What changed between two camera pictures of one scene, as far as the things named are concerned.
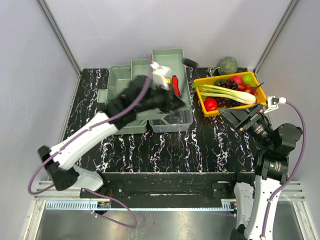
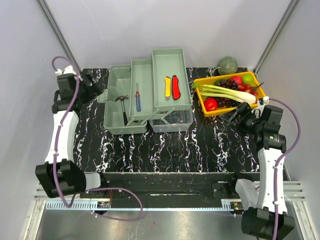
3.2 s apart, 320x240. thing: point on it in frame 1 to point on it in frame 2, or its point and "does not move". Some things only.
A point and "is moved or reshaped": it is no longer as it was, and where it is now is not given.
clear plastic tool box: [180, 120] does not move
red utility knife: [175, 83] does not move
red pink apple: [239, 79] does not move
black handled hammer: [190, 62] is moved or reshaped
